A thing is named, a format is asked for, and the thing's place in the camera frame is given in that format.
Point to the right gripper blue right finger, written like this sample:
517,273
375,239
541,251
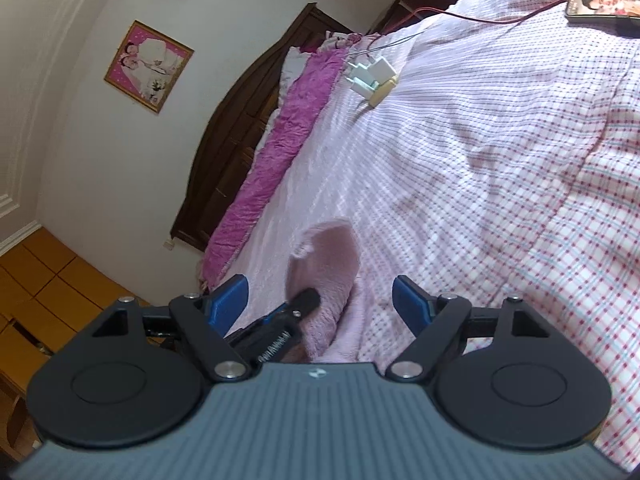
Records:
413,304

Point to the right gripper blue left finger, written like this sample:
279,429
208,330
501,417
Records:
226,303

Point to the lilac knitted cardigan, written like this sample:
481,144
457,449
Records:
327,259

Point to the pink checked bedspread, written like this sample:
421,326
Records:
506,161

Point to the orange wooden wardrobe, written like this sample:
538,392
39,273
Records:
48,295

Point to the dark wooden headboard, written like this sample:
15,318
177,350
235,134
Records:
226,150

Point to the power strip with white chargers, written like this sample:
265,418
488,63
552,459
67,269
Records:
373,82

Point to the framed pink wedding photo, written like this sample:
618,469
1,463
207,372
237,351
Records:
147,65

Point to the white pillow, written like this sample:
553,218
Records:
293,67

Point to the magenta crinkled pillow cover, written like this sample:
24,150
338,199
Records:
301,107

